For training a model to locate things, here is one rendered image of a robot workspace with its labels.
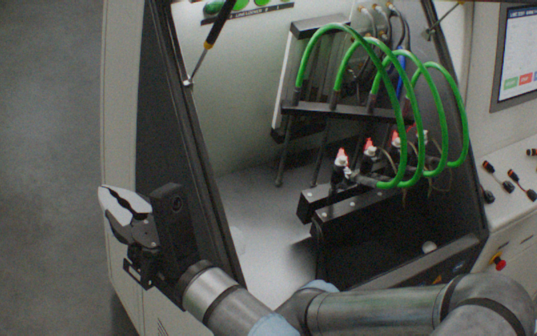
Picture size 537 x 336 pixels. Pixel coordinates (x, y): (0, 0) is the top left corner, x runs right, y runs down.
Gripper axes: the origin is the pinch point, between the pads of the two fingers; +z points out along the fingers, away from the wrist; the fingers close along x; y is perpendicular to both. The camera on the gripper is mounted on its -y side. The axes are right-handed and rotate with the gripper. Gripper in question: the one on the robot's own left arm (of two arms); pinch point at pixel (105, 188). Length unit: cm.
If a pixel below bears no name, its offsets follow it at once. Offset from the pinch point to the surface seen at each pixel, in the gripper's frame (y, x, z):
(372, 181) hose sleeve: 22, 63, -12
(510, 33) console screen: -4, 116, -14
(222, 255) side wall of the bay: 33.0, 32.1, -1.3
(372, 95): 19, 85, 5
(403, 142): 7, 59, -16
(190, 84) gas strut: 9.0, 39.0, 20.4
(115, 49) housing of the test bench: 22, 49, 55
